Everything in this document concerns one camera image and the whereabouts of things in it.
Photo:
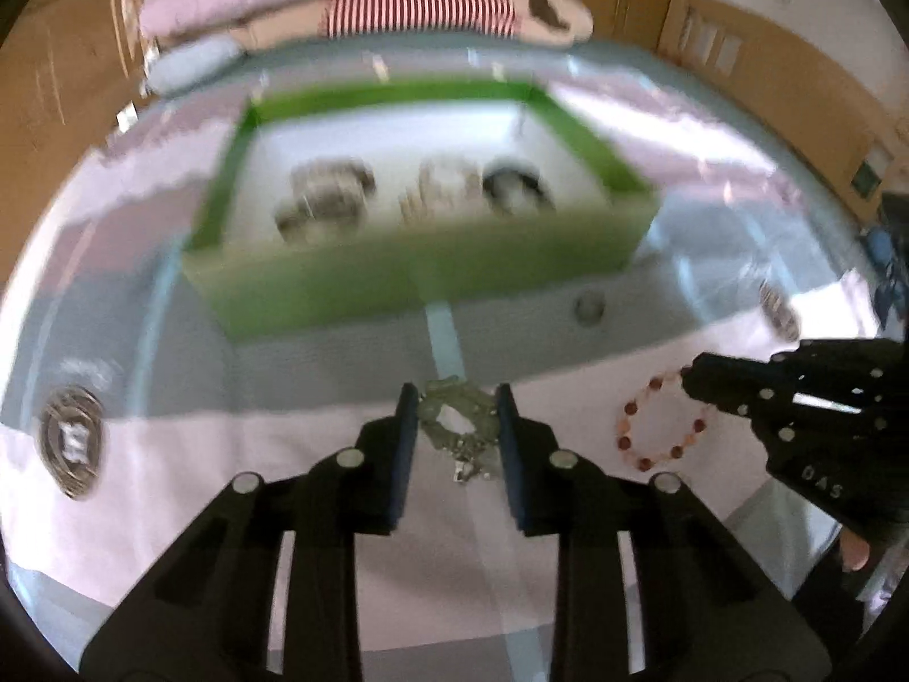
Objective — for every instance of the dark picture stickers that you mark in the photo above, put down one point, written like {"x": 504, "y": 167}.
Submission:
{"x": 870, "y": 174}

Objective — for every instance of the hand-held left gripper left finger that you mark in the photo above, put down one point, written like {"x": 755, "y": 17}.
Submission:
{"x": 401, "y": 462}

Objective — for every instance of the slatted wooden bed end board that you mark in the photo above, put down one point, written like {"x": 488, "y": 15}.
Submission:
{"x": 781, "y": 71}

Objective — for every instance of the plaid pink grey blanket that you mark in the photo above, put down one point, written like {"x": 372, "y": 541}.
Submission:
{"x": 213, "y": 383}

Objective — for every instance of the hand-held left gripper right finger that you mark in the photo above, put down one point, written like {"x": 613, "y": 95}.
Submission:
{"x": 513, "y": 462}

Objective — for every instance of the green cardboard box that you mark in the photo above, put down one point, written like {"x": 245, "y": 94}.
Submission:
{"x": 426, "y": 270}

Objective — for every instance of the person's right hand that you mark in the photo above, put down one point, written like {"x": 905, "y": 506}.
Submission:
{"x": 854, "y": 555}

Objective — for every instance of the carved wooden bed end board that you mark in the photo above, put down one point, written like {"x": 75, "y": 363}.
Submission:
{"x": 57, "y": 71}

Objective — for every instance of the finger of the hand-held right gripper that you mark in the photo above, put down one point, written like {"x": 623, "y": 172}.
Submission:
{"x": 774, "y": 419}
{"x": 746, "y": 369}

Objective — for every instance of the striped long plush toy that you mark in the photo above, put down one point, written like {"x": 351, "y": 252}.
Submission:
{"x": 419, "y": 7}

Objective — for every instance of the blue grey bag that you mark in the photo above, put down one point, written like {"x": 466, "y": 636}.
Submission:
{"x": 891, "y": 263}

